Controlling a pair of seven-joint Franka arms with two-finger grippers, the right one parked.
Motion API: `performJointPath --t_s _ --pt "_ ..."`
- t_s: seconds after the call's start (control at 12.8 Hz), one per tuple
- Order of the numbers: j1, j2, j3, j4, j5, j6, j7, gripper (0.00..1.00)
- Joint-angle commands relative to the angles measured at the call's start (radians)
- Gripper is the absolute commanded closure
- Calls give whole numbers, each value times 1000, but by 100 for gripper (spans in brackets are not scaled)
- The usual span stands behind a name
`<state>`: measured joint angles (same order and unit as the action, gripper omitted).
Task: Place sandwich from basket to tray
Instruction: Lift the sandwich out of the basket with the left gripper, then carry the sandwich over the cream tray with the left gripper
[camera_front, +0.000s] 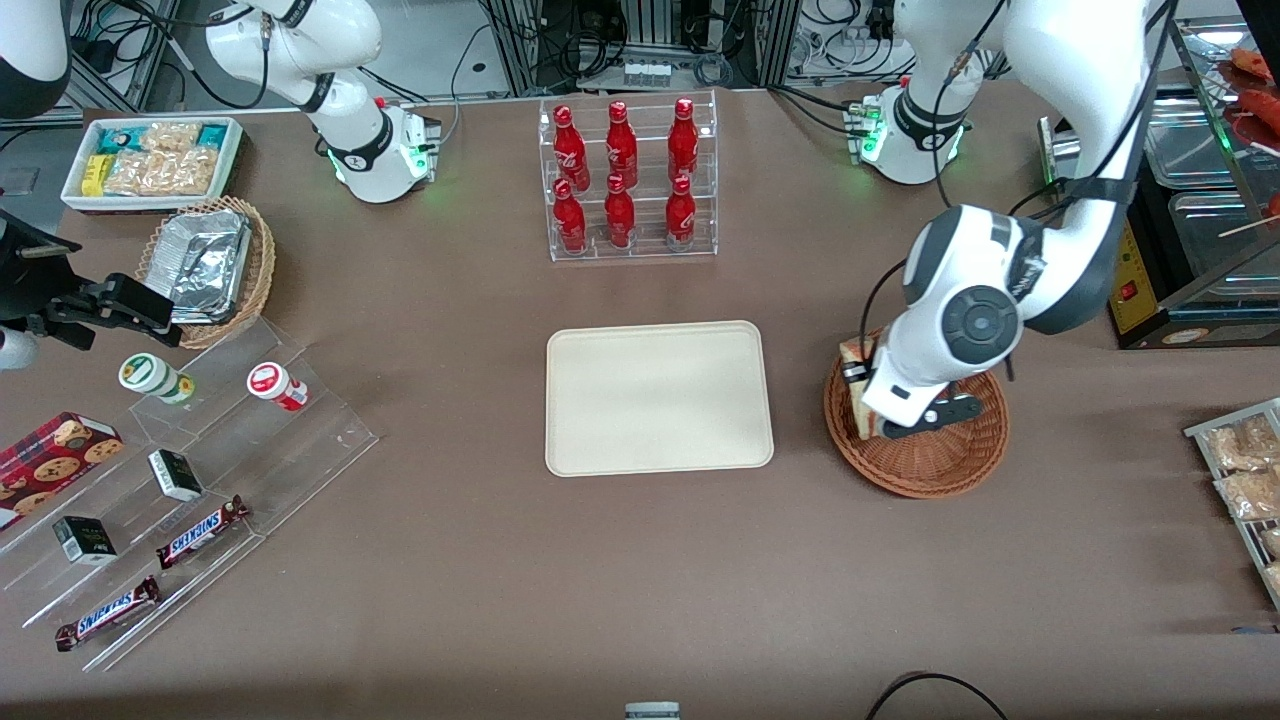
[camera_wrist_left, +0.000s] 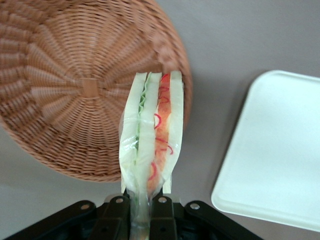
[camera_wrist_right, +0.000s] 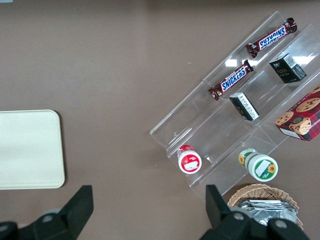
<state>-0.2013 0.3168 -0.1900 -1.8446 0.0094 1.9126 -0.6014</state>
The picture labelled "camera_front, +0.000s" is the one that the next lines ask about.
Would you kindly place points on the red lid white bottle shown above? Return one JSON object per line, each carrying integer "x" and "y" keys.
{"x": 275, "y": 385}

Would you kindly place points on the grey power strip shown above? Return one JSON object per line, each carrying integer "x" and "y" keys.
{"x": 646, "y": 72}

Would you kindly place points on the small teal snack packet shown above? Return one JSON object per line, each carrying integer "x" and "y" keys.
{"x": 212, "y": 135}

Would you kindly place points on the brown wicker basket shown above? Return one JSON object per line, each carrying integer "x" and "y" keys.
{"x": 950, "y": 465}

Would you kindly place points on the clear acrylic tiered stand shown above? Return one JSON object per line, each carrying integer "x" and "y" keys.
{"x": 300, "y": 450}

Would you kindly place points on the light wicker basket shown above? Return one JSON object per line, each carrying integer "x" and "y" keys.
{"x": 260, "y": 270}

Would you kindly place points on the white rectangular bin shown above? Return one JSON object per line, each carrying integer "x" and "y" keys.
{"x": 230, "y": 160}

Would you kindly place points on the small black box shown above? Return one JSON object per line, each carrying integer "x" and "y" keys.
{"x": 85, "y": 540}
{"x": 175, "y": 475}

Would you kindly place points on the red cola bottle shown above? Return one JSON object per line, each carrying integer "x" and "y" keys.
{"x": 681, "y": 218}
{"x": 569, "y": 222}
{"x": 683, "y": 140}
{"x": 620, "y": 218}
{"x": 570, "y": 150}
{"x": 621, "y": 145}

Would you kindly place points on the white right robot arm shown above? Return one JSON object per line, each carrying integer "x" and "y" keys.
{"x": 300, "y": 45}

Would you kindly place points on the clear acrylic bottle rack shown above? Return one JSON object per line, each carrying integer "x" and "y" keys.
{"x": 650, "y": 255}

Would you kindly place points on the large clear cracker bag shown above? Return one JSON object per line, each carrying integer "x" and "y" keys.
{"x": 160, "y": 172}

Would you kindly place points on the green lid white bottle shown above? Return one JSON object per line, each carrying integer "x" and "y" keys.
{"x": 150, "y": 375}

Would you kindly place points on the clear bag of fried snacks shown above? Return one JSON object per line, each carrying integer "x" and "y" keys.
{"x": 1274, "y": 580}
{"x": 1250, "y": 495}
{"x": 1272, "y": 542}
{"x": 1240, "y": 445}

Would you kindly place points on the brown Snickers bar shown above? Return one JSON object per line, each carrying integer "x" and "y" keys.
{"x": 200, "y": 532}
{"x": 108, "y": 613}

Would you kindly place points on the black yellow food warmer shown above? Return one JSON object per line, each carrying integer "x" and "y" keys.
{"x": 1135, "y": 290}

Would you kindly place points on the small grey device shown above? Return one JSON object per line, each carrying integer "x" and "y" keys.
{"x": 652, "y": 711}

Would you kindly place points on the red cookie box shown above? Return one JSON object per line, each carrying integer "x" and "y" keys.
{"x": 50, "y": 460}

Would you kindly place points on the steel warmer pan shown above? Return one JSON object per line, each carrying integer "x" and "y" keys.
{"x": 1220, "y": 230}
{"x": 1195, "y": 140}

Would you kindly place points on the triangle sandwich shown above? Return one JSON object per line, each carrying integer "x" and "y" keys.
{"x": 855, "y": 350}

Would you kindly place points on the aluminium frame post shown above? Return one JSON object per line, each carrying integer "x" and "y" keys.
{"x": 515, "y": 45}
{"x": 780, "y": 40}

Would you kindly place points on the small clear cracker bag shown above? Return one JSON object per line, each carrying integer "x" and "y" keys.
{"x": 170, "y": 136}

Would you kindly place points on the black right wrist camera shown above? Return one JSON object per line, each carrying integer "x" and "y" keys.
{"x": 140, "y": 305}

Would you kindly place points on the aluminium foil container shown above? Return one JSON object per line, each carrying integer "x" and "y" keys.
{"x": 205, "y": 265}

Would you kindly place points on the beige plastic tray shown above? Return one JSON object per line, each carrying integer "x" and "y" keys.
{"x": 655, "y": 400}

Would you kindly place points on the yellow snack packet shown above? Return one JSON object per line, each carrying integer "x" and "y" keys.
{"x": 96, "y": 175}

